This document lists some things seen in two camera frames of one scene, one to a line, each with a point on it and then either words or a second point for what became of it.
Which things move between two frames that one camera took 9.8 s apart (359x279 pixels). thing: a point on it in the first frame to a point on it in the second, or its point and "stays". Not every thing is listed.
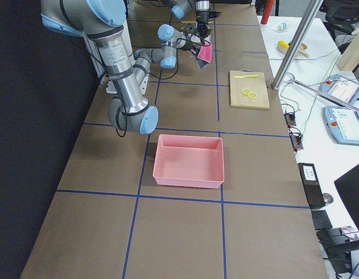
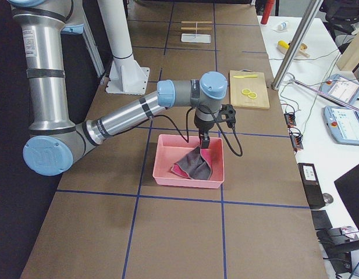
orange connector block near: [297, 138] stays
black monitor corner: [351, 187] stays
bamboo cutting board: [256, 85] stays
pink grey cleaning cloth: [204, 56] to [196, 165]
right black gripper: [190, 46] to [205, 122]
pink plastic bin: [189, 161] stays
